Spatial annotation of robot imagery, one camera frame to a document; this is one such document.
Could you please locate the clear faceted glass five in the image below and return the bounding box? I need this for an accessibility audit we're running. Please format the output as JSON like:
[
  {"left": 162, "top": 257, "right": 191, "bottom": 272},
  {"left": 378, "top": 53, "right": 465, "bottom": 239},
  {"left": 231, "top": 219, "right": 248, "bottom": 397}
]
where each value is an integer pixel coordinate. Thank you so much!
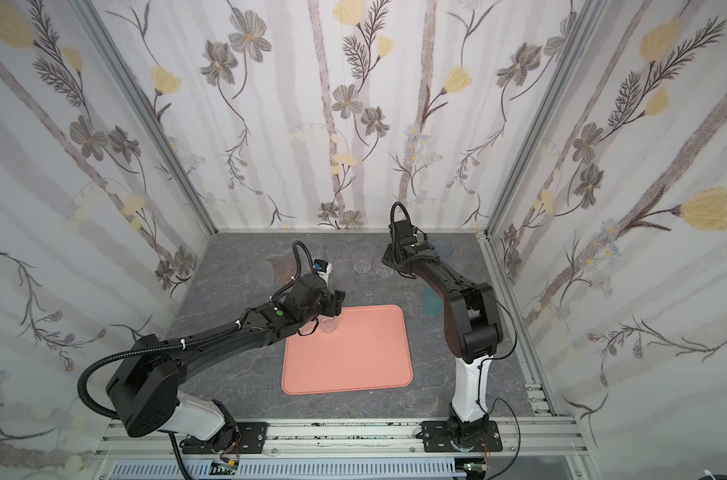
[{"left": 318, "top": 316, "right": 339, "bottom": 334}]

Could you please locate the clear faceted glass four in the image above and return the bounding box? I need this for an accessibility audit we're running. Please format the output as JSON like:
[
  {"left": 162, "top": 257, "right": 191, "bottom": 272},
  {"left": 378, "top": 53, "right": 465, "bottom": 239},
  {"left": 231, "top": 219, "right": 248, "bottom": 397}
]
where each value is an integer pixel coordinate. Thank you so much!
[{"left": 375, "top": 263, "right": 395, "bottom": 278}]

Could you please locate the clear faceted glass three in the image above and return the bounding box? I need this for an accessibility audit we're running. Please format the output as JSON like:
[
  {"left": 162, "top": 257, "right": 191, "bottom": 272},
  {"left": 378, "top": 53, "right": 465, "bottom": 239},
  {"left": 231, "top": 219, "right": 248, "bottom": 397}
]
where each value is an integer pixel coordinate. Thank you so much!
[{"left": 350, "top": 242, "right": 373, "bottom": 274}]

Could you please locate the clear faceted glass two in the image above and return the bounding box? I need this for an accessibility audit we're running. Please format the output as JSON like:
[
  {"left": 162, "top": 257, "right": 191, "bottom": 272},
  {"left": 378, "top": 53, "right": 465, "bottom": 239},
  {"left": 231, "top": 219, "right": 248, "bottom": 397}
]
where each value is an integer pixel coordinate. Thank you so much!
[{"left": 326, "top": 242, "right": 350, "bottom": 269}]

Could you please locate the pink rectangular tray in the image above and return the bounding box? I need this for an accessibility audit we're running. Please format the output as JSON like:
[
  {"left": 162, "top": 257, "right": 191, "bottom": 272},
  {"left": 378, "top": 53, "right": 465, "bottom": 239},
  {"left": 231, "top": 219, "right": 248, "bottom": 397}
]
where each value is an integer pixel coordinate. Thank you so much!
[{"left": 281, "top": 305, "right": 413, "bottom": 396}]

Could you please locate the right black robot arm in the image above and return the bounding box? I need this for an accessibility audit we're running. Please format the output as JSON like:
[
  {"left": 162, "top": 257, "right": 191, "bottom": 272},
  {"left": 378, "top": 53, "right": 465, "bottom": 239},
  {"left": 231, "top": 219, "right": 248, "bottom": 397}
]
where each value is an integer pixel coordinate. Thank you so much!
[{"left": 383, "top": 219, "right": 503, "bottom": 450}]

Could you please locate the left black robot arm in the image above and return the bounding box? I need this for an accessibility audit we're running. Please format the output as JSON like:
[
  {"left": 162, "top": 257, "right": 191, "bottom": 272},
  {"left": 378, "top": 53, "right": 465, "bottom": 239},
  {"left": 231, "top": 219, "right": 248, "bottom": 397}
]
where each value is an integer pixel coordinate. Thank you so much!
[{"left": 76, "top": 273, "right": 346, "bottom": 442}]

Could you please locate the blue tinted cup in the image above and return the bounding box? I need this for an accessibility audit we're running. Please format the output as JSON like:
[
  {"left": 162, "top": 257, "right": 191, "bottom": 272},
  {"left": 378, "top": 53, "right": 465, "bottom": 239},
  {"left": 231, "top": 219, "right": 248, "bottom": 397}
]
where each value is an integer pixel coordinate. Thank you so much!
[{"left": 431, "top": 239, "right": 453, "bottom": 259}]

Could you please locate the pink tinted cup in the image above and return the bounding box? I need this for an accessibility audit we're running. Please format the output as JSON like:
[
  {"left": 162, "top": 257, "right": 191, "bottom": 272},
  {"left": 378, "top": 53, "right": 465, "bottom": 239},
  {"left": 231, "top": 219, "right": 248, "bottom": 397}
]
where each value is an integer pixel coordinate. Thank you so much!
[{"left": 271, "top": 255, "right": 296, "bottom": 286}]

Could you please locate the frosted cup centre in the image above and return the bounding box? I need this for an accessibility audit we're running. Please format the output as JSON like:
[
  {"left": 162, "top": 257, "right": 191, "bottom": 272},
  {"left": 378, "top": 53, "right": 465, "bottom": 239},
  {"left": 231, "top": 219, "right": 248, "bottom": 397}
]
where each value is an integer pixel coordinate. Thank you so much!
[{"left": 331, "top": 263, "right": 355, "bottom": 294}]

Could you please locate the frosted cup far left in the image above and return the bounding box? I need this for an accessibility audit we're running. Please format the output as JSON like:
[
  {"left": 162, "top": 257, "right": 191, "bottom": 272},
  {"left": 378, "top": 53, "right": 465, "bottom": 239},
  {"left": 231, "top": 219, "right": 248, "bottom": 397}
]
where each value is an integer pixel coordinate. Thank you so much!
[{"left": 249, "top": 259, "right": 275, "bottom": 287}]

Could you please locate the teal frosted cup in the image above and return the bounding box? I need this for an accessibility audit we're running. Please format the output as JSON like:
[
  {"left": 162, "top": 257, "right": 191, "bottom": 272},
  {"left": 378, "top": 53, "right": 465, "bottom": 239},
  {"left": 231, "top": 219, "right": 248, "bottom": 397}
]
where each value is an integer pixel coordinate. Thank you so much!
[{"left": 423, "top": 287, "right": 445, "bottom": 316}]

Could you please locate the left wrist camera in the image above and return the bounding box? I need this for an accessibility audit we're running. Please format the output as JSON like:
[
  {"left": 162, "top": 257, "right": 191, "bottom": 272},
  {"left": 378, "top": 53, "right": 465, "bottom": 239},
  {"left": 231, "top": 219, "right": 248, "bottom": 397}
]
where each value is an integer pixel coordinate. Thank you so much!
[{"left": 312, "top": 259, "right": 332, "bottom": 284}]

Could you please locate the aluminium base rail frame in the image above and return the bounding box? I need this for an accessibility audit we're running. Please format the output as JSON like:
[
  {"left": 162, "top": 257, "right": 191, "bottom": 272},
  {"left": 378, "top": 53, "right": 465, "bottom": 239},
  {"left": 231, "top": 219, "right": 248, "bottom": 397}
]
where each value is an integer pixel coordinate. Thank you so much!
[{"left": 92, "top": 416, "right": 599, "bottom": 480}]

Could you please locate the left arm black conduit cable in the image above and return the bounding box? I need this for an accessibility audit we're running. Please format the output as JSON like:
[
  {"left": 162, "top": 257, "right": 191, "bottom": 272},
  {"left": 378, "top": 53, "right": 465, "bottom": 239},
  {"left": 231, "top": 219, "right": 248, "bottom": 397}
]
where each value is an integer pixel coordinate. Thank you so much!
[{"left": 76, "top": 338, "right": 220, "bottom": 420}]

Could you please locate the white slotted cable duct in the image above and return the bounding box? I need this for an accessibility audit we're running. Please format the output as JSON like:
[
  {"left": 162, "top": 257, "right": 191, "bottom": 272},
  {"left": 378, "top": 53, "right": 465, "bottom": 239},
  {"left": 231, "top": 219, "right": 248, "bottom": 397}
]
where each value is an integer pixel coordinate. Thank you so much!
[{"left": 107, "top": 458, "right": 467, "bottom": 480}]

